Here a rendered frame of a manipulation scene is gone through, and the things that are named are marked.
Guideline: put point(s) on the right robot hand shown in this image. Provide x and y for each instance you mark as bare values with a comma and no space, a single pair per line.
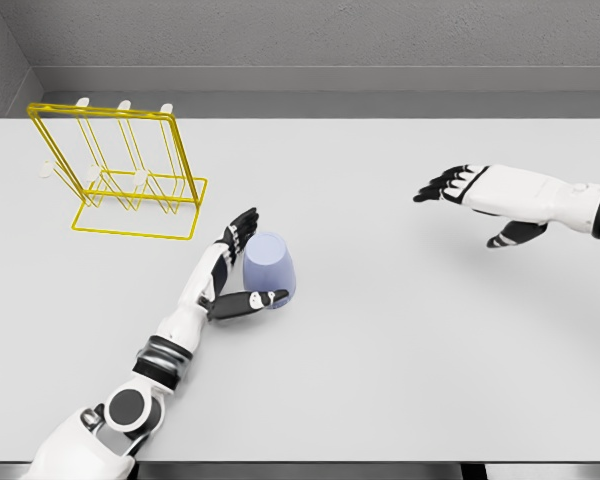
490,192

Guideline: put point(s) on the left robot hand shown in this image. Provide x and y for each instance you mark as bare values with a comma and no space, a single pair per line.
205,280

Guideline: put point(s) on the lavender plastic cup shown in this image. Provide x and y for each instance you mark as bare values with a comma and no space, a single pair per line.
270,265

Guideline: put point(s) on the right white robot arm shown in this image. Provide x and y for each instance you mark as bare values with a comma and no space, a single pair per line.
587,207

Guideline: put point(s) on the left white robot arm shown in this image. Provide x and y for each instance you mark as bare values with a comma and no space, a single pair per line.
145,380

